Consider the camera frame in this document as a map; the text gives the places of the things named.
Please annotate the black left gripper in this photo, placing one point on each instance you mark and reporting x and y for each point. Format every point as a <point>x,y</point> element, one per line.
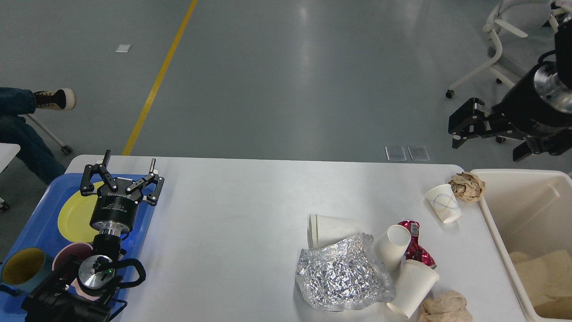
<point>115,208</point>

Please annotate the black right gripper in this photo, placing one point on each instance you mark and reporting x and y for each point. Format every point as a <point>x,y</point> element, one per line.
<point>537,107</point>

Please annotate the yellow plastic plate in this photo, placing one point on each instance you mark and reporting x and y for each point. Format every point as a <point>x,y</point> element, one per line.
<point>74,219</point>

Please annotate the brown paper ball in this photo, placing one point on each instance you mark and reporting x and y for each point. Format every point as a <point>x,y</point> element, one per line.
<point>467,187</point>

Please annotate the small scribbled paper cup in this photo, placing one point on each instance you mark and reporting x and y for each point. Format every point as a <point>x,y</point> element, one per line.
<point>444,203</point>

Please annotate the large brown paper bag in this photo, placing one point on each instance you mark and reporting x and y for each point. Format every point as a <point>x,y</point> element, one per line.
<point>547,278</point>

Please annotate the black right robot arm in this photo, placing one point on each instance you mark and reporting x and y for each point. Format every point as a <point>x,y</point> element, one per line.
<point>561,55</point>

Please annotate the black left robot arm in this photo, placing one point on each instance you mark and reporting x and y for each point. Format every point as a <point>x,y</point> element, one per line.
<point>84,290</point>

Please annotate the white chair leg left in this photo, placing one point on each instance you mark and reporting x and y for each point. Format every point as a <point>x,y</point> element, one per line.
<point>66,149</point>

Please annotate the white plastic bin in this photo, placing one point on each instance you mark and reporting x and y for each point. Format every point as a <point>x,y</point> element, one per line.
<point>528,211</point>

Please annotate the blue plastic tray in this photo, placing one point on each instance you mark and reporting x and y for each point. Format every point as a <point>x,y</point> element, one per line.
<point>42,231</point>

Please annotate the teal mug yellow inside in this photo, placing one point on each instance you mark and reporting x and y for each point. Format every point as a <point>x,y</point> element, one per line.
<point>25,270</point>

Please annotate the white table edge left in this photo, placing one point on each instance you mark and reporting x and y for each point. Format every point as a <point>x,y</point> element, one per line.
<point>7,153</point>

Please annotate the seated person in jeans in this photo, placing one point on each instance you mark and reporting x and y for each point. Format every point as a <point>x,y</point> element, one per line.
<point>14,103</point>

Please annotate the crushed red can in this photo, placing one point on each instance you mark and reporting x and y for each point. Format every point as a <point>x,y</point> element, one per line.
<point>414,250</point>

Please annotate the upright white paper cup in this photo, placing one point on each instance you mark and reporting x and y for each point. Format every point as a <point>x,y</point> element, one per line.
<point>391,245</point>

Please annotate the front white paper cup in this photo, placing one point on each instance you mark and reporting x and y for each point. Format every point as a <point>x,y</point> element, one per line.
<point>414,283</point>

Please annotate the crumpled brown paper front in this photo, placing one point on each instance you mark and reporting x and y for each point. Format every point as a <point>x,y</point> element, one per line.
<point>450,306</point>

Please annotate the lying white paper cup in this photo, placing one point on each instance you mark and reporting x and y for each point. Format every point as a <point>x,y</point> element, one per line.
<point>325,230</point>

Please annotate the crumpled aluminium foil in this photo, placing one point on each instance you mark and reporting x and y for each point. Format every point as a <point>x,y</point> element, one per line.
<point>344,275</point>

